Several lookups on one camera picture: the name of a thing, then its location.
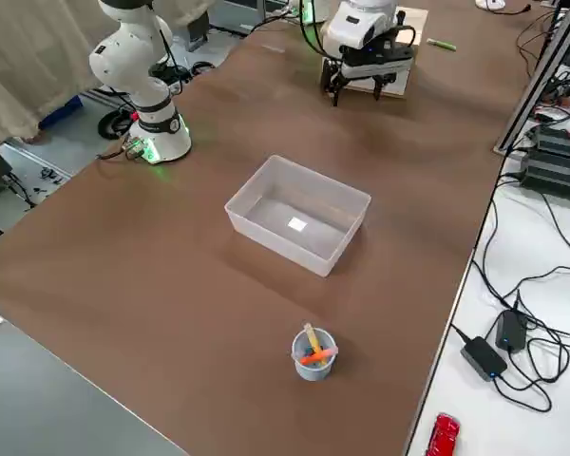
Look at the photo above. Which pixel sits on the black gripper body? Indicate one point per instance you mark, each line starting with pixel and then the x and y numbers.
pixel 389 47

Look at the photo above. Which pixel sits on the wooden drawer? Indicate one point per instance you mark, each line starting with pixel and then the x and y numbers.
pixel 358 90

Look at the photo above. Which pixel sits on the green stick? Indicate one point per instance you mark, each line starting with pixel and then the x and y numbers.
pixel 442 44

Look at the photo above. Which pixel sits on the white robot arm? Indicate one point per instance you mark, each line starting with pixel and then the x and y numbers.
pixel 356 24
pixel 123 57

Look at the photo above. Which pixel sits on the wooden drawer cabinet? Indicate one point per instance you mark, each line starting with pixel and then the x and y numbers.
pixel 422 28

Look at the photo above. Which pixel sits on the clear plastic box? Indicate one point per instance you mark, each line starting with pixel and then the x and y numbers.
pixel 266 228

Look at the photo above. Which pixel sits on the yellow stick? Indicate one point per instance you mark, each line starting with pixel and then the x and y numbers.
pixel 313 339

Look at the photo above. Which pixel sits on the black power supply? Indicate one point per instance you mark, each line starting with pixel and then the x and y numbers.
pixel 560 140
pixel 556 176

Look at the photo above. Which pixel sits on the blue plastic bin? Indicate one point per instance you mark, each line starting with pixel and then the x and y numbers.
pixel 62 111

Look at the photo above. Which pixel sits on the black power adapter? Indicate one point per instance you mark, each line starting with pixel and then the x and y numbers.
pixel 510 332

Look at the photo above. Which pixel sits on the dark grey power adapter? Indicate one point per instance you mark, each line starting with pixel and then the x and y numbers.
pixel 484 358

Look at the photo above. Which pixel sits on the translucent blue plastic cup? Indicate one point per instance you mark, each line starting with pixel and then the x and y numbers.
pixel 313 373

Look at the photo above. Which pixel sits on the beige curtain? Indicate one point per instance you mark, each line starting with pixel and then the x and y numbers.
pixel 28 47

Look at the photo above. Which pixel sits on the red crinkled packet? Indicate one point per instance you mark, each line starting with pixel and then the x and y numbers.
pixel 444 434

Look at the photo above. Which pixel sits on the aluminium frame post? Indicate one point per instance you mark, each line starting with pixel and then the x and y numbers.
pixel 534 88

